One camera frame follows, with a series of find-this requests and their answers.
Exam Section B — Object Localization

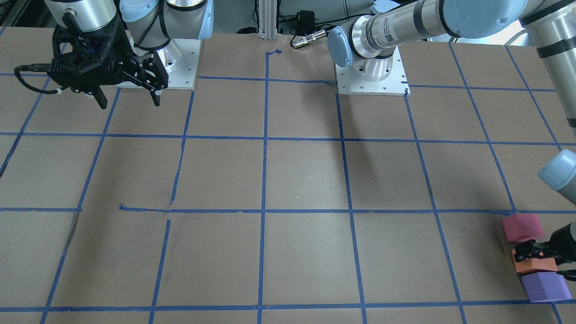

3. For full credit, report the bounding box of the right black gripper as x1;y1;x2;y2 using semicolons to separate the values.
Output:
47;12;169;109

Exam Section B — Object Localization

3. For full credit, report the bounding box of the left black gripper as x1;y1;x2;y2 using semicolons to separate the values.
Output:
514;223;576;282

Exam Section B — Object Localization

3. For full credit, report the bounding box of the orange foam block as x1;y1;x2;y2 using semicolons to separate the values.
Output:
514;258;559;275

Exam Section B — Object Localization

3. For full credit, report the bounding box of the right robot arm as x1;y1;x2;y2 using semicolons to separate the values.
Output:
46;0;214;109

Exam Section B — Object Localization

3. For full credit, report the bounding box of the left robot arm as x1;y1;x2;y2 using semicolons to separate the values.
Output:
328;0;575;265

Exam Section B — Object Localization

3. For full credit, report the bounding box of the purple foam block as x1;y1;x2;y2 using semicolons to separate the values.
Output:
520;271;572;303

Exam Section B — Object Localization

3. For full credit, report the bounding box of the pink foam block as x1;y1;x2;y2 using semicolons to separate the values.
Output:
501;213;545;243

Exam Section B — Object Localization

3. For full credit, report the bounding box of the black box on floor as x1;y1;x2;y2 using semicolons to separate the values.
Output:
294;10;316;36

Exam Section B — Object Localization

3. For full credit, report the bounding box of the silver cylinder connector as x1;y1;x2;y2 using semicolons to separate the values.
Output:
290;29;327;49

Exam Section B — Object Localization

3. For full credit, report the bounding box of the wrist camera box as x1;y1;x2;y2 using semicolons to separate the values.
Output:
52;27;114;72

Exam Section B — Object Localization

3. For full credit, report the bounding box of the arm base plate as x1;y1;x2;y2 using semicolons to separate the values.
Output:
115;38;202;90
334;47;411;96

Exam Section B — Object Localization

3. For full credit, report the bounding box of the aluminium frame post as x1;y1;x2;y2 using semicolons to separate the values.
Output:
257;0;279;42

